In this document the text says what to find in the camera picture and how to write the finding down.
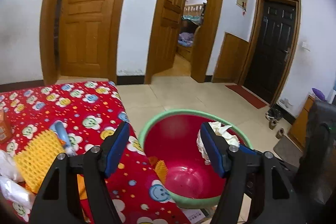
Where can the blue plastic wrapper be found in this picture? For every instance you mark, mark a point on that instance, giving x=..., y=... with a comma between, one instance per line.
x=61, y=133

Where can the shoes by door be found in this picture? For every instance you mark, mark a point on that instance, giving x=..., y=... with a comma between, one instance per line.
x=274, y=115

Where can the small yellow foam net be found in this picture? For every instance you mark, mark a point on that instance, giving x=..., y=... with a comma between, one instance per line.
x=161, y=170

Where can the black entrance door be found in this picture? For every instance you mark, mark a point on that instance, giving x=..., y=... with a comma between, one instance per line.
x=272, y=49

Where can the yellow foam fruit net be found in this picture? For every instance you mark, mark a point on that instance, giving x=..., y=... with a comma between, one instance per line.
x=34, y=161

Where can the orange cardboard box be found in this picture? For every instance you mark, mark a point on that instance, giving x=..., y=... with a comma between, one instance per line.
x=5, y=128

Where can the bunk bed with bedding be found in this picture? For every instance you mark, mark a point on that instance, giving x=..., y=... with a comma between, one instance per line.
x=192, y=18

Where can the closed wooden door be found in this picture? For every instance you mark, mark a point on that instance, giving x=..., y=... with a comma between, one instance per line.
x=84, y=35

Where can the open wooden door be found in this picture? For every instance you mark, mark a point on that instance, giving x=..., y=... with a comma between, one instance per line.
x=168, y=32

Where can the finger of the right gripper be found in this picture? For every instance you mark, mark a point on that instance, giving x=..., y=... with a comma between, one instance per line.
x=247, y=150

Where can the wooden wall cabinet panel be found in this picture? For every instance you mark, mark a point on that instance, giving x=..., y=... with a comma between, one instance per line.
x=231, y=59

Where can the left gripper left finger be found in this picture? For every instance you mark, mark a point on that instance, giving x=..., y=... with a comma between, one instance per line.
x=58, y=198

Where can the red door mat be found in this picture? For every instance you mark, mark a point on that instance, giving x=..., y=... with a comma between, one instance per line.
x=249, y=97

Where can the red green trash bin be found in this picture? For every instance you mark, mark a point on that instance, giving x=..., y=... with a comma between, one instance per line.
x=171, y=137

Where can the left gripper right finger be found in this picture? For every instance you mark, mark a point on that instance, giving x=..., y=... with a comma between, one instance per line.
x=223, y=158

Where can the red smiley flower tablecloth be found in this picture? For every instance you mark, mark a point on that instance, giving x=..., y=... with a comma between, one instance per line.
x=91, y=111

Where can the cream paper ball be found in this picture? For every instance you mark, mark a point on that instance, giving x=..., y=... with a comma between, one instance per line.
x=222, y=133

